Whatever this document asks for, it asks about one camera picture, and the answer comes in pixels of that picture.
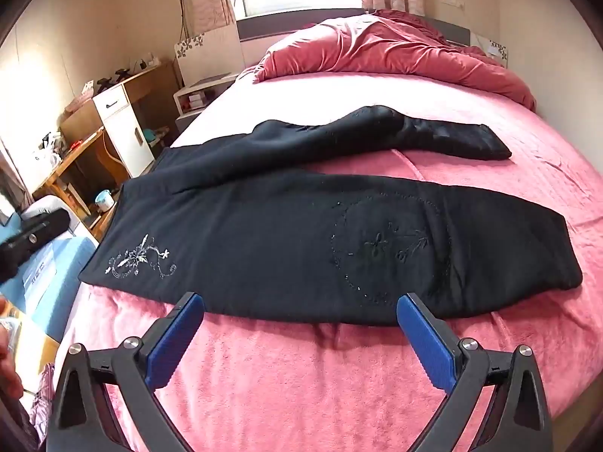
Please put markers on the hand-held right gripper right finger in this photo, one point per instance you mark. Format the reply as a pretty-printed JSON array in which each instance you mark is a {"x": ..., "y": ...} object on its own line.
[{"x": 427, "y": 343}]

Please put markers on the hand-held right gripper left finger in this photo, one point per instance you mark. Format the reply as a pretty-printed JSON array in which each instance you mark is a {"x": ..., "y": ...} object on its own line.
[{"x": 173, "y": 341}]

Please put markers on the black t-shirt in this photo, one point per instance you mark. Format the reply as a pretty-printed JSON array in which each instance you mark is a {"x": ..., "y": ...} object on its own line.
[{"x": 264, "y": 226}]

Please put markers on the person's left hand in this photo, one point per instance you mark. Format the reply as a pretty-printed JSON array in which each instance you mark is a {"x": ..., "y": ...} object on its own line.
[{"x": 8, "y": 372}]

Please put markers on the blue storage box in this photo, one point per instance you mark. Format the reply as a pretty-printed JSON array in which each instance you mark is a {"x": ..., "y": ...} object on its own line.
[{"x": 56, "y": 282}]

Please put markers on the light blue cup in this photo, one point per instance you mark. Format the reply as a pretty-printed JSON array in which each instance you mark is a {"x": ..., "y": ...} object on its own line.
[{"x": 104, "y": 200}]

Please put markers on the wooden desk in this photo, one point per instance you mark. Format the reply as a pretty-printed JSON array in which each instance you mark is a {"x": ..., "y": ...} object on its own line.
[{"x": 70, "y": 160}]

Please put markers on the pink fleece bed blanket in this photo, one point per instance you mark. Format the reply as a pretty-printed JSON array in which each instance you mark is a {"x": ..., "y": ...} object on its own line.
[{"x": 292, "y": 376}]

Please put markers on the pink shiny cloth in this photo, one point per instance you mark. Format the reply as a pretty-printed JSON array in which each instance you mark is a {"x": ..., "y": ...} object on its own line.
[{"x": 43, "y": 395}]

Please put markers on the wooden cabinet with white door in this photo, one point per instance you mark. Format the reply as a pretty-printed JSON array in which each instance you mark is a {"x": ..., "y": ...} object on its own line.
[{"x": 123, "y": 127}]

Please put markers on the small black device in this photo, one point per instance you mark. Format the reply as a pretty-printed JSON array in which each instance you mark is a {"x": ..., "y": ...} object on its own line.
[{"x": 113, "y": 80}]

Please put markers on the white power strip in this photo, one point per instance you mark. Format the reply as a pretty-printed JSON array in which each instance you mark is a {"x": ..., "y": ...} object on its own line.
[{"x": 148, "y": 62}]

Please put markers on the white nightstand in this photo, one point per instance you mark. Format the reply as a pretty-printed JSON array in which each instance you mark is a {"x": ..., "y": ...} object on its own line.
[{"x": 198, "y": 88}]

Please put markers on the white floral print board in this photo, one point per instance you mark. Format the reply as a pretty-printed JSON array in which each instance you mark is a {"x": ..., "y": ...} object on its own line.
[
  {"x": 207, "y": 54},
  {"x": 498, "y": 51}
]

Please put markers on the pink pillow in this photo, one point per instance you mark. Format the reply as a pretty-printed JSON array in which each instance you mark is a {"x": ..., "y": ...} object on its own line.
[{"x": 377, "y": 52}]

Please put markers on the grey bed headboard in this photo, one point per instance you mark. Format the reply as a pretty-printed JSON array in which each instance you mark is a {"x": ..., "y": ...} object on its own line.
[{"x": 282, "y": 26}]

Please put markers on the white wall socket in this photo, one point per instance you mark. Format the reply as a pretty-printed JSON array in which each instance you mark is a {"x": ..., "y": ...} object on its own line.
[{"x": 452, "y": 1}]

